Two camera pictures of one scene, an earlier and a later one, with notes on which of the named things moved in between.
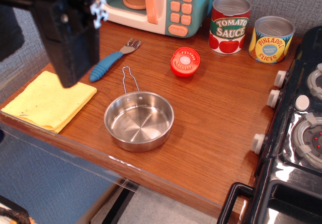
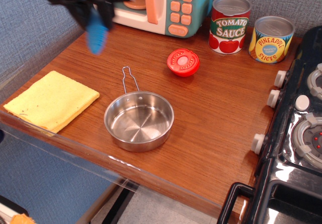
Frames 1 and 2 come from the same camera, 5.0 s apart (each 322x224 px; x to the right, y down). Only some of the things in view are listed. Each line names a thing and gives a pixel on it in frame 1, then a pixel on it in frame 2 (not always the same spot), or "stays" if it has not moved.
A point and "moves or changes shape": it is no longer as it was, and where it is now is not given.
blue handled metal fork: [106, 66] moves or changes shape
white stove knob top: [279, 78] stays
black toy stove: [288, 190] stays
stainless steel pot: [138, 121] stays
